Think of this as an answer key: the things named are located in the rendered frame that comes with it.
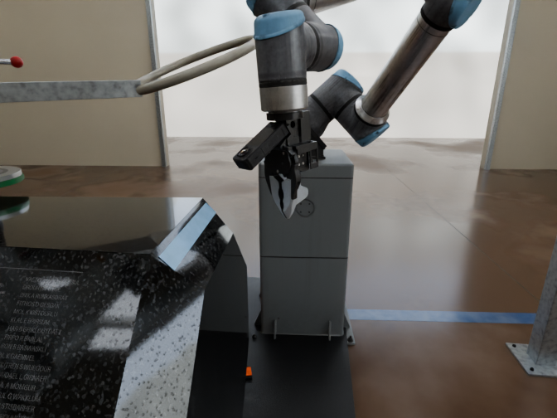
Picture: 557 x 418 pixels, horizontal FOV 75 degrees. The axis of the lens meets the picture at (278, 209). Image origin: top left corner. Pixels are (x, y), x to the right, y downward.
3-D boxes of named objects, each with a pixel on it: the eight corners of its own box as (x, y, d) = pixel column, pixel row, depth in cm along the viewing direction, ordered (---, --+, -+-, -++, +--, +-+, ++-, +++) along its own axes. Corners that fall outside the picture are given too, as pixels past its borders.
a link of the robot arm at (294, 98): (282, 86, 62) (246, 89, 69) (284, 116, 63) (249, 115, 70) (317, 83, 67) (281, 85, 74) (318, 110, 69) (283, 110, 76)
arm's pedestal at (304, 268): (259, 288, 220) (256, 146, 193) (341, 289, 218) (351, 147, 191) (249, 342, 173) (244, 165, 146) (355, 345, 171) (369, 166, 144)
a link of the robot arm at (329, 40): (321, 7, 77) (287, 0, 68) (356, 44, 75) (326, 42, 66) (296, 45, 83) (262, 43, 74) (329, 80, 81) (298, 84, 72)
